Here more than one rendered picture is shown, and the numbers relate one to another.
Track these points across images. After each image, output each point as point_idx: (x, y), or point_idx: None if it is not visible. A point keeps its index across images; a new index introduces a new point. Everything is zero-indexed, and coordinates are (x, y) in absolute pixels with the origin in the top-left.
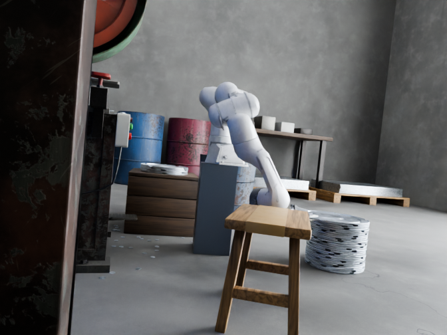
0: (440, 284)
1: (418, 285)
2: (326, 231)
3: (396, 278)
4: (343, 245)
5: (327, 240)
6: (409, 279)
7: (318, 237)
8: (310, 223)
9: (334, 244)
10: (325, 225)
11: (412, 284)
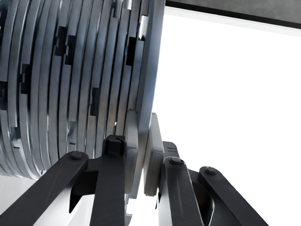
0: (27, 187)
1: (5, 208)
2: (70, 146)
3: (0, 176)
4: (29, 178)
5: (28, 147)
6: None
7: (31, 76)
8: (100, 33)
9: (21, 167)
10: (98, 142)
11: (0, 208)
